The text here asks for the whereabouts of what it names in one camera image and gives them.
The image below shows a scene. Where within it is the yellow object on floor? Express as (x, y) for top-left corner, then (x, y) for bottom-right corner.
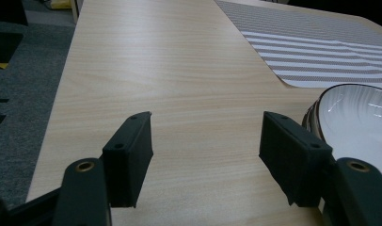
(50, 0), (72, 9)

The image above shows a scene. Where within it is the wooden desk leg panel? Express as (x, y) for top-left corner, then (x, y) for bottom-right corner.
(70, 0), (84, 24)

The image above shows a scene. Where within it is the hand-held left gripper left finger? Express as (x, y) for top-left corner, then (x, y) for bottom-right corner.
(102, 110), (154, 209)

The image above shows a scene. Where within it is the black curtain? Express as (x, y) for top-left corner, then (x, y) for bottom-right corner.
(0, 0), (29, 26)

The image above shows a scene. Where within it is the black stand base hazard tape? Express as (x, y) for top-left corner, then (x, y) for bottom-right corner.
(0, 31), (24, 70)

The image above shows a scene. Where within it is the white plate with brown rim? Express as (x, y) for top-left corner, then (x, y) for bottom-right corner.
(314, 83), (382, 185)

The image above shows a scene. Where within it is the metal dish rack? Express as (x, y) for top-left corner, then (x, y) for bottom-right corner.
(214, 0), (382, 89)

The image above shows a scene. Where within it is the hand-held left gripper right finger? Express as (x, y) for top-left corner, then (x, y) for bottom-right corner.
(258, 110), (335, 209)

